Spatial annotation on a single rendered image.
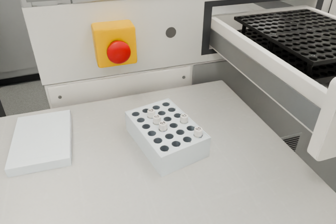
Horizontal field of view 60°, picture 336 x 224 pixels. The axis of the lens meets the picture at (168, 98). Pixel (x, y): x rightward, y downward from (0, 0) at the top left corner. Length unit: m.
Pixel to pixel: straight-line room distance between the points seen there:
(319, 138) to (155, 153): 0.21
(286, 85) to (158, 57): 0.27
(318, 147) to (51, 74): 0.45
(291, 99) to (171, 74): 0.28
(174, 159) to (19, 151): 0.23
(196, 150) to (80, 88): 0.28
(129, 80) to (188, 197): 0.30
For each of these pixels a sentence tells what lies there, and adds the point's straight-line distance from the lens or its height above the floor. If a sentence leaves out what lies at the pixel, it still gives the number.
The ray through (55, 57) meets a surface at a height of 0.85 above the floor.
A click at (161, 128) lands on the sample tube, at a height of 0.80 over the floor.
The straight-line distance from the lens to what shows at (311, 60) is 0.46.
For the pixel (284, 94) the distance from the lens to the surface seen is 0.44.
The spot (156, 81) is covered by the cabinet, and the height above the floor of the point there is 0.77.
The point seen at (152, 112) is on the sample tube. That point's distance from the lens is 0.46.
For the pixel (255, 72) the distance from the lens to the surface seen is 0.49.
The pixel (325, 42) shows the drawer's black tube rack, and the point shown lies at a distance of 0.54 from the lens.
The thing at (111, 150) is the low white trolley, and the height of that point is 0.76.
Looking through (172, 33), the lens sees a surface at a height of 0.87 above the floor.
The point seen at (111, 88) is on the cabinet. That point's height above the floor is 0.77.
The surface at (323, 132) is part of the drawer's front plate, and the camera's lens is 0.38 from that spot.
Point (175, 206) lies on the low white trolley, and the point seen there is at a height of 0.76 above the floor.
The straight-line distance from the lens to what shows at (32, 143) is 0.50.
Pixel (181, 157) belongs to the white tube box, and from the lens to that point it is 0.42.
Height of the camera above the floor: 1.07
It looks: 33 degrees down
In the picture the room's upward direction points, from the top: straight up
